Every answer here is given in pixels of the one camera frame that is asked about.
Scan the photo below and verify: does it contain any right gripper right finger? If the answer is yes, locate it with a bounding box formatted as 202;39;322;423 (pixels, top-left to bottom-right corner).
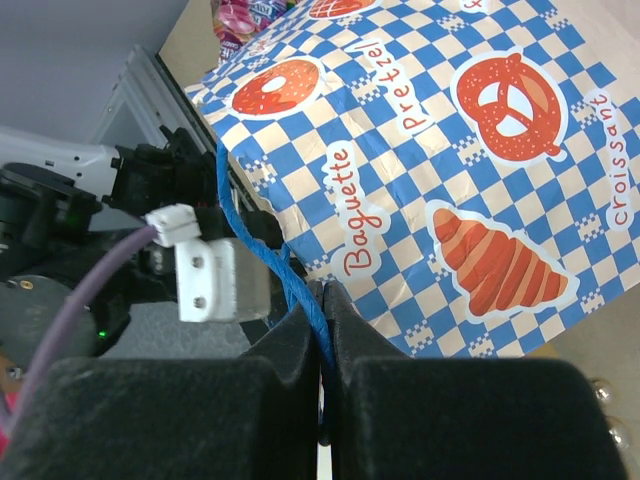
323;282;627;479

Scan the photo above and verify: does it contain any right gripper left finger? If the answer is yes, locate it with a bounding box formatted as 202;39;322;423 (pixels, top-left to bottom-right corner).
1;308;320;479

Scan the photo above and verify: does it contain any blue checkered paper bag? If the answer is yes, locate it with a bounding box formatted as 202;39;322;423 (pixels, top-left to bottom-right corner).
186;1;639;357

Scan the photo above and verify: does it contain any red berry candy packet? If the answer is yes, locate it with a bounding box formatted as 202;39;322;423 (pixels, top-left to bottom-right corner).
210;0;297;64

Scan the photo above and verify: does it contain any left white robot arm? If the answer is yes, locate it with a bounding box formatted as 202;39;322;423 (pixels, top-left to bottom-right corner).
1;129;272;367

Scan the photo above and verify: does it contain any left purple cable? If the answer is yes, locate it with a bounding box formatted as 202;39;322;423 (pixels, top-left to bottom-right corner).
0;224;159;441

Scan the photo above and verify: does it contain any aluminium rail frame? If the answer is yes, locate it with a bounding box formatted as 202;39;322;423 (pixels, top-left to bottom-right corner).
87;46;215;152

